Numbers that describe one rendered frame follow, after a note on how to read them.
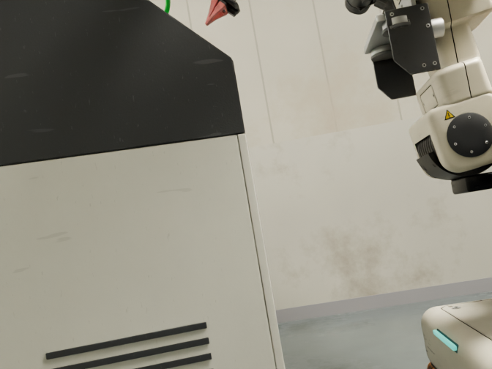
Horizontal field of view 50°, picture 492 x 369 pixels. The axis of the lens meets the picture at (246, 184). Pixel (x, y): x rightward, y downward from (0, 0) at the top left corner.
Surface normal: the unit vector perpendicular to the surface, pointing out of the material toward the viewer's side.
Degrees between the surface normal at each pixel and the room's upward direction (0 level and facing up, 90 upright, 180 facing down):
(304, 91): 90
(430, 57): 90
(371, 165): 90
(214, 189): 90
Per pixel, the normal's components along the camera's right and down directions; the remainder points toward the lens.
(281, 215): -0.10, -0.07
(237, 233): 0.16, -0.11
